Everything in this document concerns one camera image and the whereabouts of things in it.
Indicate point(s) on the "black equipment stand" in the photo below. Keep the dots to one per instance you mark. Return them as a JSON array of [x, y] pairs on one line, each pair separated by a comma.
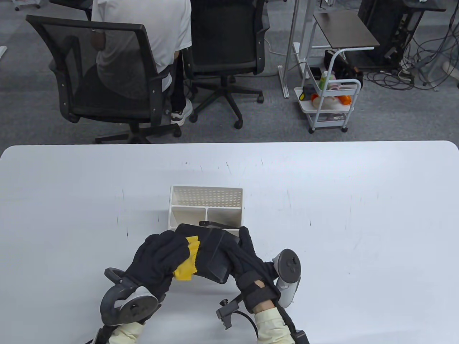
[[383, 28]]

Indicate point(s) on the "black mesh office chair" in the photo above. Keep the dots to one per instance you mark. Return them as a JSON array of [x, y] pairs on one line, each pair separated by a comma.
[[222, 36], [104, 93]]

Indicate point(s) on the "green bottle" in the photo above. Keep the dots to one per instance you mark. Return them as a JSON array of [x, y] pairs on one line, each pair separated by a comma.
[[323, 80]]

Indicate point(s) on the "white wheeled utility cart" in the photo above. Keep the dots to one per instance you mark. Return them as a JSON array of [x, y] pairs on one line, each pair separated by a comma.
[[333, 114]]

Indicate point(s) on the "white plastic organizer basket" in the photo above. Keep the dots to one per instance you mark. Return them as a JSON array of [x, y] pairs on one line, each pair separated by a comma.
[[206, 197]]

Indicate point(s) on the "person's right forearm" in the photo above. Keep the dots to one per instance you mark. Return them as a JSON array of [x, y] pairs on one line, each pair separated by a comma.
[[270, 328]]

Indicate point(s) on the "person's right hand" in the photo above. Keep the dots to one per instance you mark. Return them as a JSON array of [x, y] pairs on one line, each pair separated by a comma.
[[251, 268]]

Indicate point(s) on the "black remote control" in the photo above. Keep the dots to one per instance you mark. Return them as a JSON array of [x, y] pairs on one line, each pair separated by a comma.
[[218, 225]]

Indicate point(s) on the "black battery pack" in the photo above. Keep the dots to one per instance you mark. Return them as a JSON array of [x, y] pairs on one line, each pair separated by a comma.
[[301, 337]]

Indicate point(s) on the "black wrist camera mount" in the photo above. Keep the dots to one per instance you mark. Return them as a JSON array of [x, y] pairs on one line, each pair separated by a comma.
[[227, 311]]

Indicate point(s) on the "brown top side table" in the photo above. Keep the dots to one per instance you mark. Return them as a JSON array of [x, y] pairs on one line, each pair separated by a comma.
[[344, 30]]

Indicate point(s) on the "black calculator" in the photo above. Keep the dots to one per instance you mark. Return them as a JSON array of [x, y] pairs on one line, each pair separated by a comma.
[[211, 251]]

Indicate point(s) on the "person's left hand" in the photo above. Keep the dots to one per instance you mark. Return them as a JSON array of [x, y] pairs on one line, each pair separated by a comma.
[[157, 258]]

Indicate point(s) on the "yellow cleaning cloth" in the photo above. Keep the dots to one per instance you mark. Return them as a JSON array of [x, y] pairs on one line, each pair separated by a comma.
[[186, 265]]

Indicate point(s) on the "white metal frame stand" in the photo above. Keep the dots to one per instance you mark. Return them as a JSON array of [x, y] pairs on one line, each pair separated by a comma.
[[292, 46]]

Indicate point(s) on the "orange object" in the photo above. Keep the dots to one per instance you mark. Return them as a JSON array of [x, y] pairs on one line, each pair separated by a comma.
[[343, 99]]

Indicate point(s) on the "dark grey handheld controller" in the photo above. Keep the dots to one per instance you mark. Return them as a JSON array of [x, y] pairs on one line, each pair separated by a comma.
[[125, 304], [287, 272]]

